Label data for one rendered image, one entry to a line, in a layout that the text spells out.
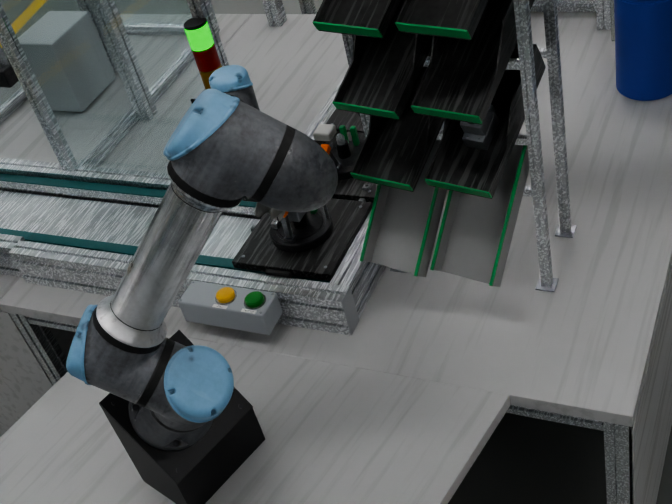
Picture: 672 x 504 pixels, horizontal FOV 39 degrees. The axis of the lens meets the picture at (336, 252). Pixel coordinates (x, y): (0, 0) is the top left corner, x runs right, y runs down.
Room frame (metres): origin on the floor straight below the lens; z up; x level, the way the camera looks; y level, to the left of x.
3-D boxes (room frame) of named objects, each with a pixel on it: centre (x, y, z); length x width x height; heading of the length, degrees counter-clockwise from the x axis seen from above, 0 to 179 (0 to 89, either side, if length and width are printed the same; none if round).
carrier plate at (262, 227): (1.65, 0.06, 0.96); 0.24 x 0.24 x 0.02; 57
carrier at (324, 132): (1.86, -0.08, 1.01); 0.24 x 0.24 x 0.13; 57
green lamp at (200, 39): (1.85, 0.15, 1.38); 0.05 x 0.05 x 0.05
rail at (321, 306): (1.67, 0.37, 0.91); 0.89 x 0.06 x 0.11; 57
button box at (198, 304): (1.51, 0.25, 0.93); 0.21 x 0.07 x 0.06; 57
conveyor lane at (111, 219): (1.83, 0.30, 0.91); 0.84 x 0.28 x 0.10; 57
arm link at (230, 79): (1.57, 0.10, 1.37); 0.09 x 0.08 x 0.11; 161
